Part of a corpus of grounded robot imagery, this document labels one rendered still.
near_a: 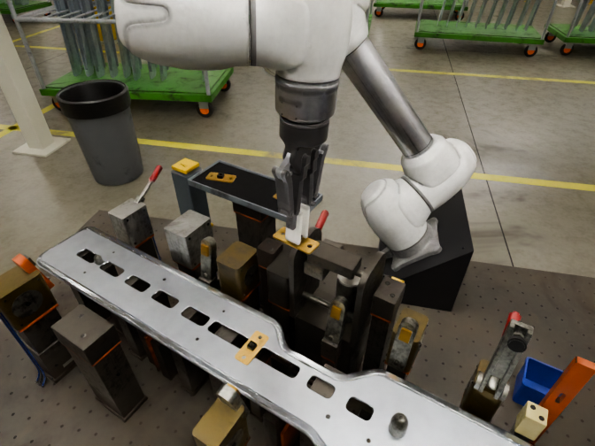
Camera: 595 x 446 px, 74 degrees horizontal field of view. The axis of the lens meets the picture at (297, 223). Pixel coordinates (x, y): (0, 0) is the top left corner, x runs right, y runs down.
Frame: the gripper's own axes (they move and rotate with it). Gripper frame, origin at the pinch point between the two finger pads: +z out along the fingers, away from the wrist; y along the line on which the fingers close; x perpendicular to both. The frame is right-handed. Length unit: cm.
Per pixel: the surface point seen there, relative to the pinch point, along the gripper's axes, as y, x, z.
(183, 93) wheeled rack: -230, -295, 104
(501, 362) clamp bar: -9.6, 39.7, 18.8
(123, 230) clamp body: -2, -63, 34
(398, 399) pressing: -0.4, 26.5, 32.1
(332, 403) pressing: 7.7, 15.9, 32.9
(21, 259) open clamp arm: 25, -63, 26
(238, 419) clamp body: 22.2, 4.1, 29.6
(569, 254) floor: -219, 76, 120
